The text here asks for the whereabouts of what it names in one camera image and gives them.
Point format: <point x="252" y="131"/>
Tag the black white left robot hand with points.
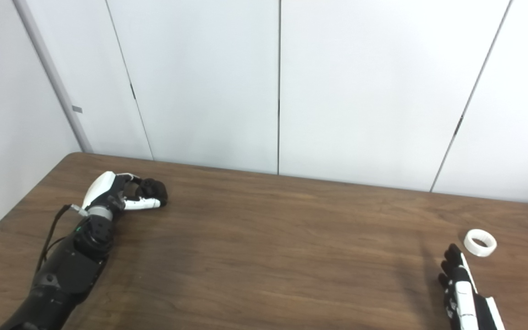
<point x="101" y="183"/>

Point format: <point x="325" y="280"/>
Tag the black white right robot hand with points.
<point x="465" y="298"/>

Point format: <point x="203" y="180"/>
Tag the round black part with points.
<point x="154" y="189"/>

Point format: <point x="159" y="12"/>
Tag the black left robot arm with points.
<point x="67" y="270"/>

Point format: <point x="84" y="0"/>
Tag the grey wall corner trim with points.
<point x="53" y="75"/>

